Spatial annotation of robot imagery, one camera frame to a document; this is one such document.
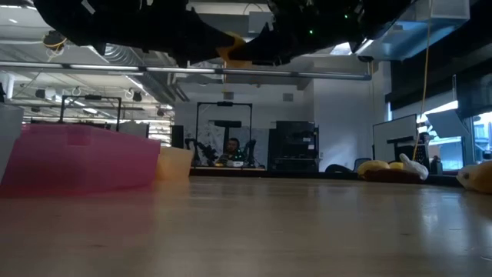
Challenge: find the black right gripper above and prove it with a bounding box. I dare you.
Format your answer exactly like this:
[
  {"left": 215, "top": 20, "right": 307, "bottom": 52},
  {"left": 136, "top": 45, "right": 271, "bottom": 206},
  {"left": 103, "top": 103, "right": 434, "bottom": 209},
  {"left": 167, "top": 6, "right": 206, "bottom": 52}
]
[{"left": 230, "top": 0, "right": 412, "bottom": 65}]

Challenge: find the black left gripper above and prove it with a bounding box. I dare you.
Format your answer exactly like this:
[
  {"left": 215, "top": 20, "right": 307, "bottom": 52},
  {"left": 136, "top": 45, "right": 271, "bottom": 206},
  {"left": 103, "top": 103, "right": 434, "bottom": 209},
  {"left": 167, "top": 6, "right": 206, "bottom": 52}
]
[{"left": 115, "top": 0, "right": 236, "bottom": 67}]

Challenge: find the pale yellow lemon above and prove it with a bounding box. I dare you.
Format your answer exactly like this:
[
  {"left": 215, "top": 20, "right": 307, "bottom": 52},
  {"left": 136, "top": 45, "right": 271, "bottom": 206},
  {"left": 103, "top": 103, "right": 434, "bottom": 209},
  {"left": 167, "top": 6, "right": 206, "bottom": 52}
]
[{"left": 356, "top": 159, "right": 391, "bottom": 178}]

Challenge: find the grey ceiling box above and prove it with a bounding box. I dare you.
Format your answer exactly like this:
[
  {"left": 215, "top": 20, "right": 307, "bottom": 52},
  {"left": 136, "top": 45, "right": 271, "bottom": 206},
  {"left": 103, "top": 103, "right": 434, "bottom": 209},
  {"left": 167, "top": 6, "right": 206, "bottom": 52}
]
[{"left": 248, "top": 11, "right": 274, "bottom": 35}]

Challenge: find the black speaker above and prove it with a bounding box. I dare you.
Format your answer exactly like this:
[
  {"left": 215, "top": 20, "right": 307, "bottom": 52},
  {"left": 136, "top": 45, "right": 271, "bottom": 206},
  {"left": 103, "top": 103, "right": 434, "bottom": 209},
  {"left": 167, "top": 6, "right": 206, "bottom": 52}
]
[{"left": 171, "top": 125, "right": 185, "bottom": 150}]

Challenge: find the black cabinet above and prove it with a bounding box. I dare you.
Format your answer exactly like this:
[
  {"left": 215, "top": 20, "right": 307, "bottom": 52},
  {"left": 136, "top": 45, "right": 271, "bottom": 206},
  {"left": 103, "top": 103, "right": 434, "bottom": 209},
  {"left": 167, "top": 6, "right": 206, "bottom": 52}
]
[{"left": 268, "top": 120, "right": 321, "bottom": 173}]

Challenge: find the grey ceiling pipe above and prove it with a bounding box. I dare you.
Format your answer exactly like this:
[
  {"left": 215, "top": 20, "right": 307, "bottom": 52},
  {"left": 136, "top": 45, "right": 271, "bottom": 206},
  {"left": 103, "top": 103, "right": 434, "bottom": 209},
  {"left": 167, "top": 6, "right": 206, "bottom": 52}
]
[{"left": 0, "top": 60, "right": 372, "bottom": 81}]

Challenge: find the person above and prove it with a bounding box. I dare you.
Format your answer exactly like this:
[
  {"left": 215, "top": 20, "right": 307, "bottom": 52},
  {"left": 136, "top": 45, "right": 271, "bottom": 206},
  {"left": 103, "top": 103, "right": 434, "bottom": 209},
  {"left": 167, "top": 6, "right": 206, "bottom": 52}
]
[{"left": 218, "top": 137, "right": 247, "bottom": 167}]

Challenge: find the orange plastic basket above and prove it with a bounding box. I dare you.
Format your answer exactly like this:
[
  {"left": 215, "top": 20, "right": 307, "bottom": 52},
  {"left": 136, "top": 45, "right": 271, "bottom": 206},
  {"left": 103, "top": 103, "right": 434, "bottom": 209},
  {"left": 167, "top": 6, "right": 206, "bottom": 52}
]
[{"left": 155, "top": 146, "right": 194, "bottom": 181}]

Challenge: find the dark office chair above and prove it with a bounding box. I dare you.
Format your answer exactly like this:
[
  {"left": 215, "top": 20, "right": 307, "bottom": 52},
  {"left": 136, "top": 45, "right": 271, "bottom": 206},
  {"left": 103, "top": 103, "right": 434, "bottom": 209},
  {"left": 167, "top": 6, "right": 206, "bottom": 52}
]
[{"left": 324, "top": 163, "right": 358, "bottom": 174}]

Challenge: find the whiteboard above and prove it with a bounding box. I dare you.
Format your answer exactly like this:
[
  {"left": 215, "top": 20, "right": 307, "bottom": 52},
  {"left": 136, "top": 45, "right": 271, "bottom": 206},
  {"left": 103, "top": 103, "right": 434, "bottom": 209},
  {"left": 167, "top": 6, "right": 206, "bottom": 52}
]
[{"left": 371, "top": 113, "right": 419, "bottom": 163}]

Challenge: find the pink plastic basket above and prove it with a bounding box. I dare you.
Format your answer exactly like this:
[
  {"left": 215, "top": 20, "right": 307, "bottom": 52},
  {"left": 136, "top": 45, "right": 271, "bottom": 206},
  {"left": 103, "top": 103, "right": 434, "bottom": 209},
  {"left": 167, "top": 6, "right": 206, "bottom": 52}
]
[{"left": 0, "top": 122, "right": 161, "bottom": 198}]

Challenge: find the grey tilted screen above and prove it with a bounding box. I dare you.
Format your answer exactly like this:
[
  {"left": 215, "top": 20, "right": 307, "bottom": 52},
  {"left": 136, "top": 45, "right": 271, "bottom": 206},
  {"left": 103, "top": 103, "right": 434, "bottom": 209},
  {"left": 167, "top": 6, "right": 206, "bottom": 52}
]
[{"left": 425, "top": 109, "right": 470, "bottom": 139}]

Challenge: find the dark bottle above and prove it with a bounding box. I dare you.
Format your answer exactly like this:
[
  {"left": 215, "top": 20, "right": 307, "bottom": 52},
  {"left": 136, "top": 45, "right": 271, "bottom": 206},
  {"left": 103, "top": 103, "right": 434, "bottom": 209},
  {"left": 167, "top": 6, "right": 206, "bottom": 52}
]
[{"left": 430, "top": 155, "right": 444, "bottom": 176}]

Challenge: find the black station frame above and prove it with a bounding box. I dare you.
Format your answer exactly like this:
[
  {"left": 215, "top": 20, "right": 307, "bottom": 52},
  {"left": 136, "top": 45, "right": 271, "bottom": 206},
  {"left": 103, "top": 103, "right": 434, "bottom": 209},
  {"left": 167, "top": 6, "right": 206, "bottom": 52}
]
[
  {"left": 58, "top": 95, "right": 123, "bottom": 134},
  {"left": 194, "top": 101, "right": 254, "bottom": 167}
]

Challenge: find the black metal table frame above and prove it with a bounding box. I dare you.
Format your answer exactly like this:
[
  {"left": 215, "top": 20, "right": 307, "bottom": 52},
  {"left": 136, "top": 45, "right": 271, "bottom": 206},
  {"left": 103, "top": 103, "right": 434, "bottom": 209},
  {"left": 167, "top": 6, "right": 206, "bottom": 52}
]
[{"left": 188, "top": 165, "right": 462, "bottom": 186}]

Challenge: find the hanging cable reel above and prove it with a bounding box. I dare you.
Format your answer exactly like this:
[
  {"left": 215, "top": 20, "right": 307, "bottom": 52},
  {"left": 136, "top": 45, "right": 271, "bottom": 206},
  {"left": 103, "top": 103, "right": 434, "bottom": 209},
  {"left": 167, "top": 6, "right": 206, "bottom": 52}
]
[{"left": 42, "top": 29, "right": 69, "bottom": 53}]

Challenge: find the rectangular metal ceiling duct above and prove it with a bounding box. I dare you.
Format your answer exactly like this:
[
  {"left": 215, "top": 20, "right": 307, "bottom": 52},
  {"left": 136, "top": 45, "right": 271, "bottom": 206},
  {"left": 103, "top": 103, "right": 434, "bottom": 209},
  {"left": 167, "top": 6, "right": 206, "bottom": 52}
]
[{"left": 357, "top": 0, "right": 470, "bottom": 62}]

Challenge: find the yellow hanging cable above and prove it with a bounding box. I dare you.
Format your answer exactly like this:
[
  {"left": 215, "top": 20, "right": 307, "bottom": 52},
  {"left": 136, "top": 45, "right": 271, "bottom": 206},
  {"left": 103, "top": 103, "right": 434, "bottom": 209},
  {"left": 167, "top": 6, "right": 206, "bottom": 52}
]
[{"left": 411, "top": 0, "right": 434, "bottom": 161}]

